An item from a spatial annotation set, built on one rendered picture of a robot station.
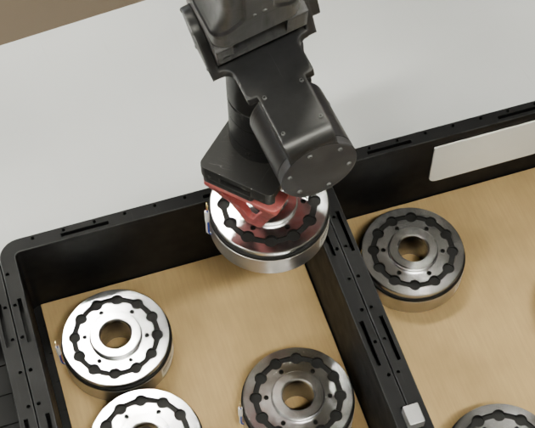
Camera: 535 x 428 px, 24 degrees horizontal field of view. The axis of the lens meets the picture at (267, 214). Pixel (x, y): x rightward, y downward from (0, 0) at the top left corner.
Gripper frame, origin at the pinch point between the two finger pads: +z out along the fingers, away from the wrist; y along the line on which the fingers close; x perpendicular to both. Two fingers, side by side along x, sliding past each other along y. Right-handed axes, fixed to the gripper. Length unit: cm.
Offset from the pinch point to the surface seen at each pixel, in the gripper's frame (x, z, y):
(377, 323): -11.7, 9.9, -1.8
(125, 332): 10.5, 18.1, -9.8
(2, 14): 102, 103, 71
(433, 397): -17.9, 20.0, -1.3
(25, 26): 95, 103, 70
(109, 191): 27.0, 32.7, 10.2
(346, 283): -7.5, 9.9, 0.6
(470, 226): -13.4, 20.2, 17.6
